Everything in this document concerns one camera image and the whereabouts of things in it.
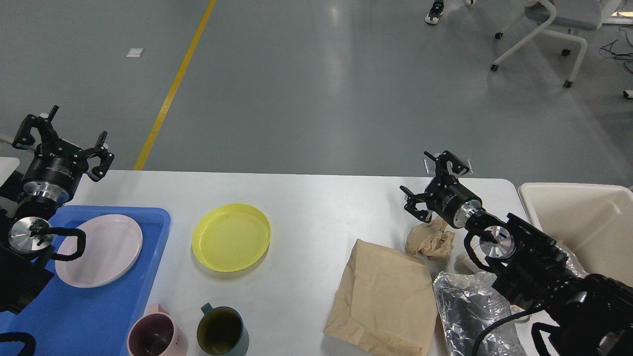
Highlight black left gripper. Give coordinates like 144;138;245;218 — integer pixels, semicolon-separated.
12;104;115;193

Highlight crumpled brown paper ball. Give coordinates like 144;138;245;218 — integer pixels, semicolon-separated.
405;217;455;261

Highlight dark teal mug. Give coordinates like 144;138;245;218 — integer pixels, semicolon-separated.
196;303;250;356

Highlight pink mug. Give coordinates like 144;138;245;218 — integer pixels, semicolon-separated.
126;304;188;356

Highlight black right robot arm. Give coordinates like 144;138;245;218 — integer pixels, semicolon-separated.
402;151;633;356

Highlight person in black trousers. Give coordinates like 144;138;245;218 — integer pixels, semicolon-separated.
425;0;445;25

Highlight yellow plastic plate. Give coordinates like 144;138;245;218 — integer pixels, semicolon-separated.
191;203;271;272

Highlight silver foil bag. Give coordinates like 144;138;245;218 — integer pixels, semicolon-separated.
433;245;588;356

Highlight pink plate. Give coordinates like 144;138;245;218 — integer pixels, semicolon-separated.
54;214;144;288

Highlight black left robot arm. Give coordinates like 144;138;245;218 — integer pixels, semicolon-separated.
0;105;114;314

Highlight black floor cables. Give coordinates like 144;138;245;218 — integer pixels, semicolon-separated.
600;26;633;75

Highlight blue plastic tray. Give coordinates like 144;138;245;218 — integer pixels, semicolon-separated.
0;206;171;356

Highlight beige plastic bin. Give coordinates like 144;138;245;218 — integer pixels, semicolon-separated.
518;182;633;285

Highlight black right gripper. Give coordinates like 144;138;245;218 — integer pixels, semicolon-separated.
400;150;483;228

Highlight brown paper bag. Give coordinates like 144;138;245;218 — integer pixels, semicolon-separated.
323;239;437;356

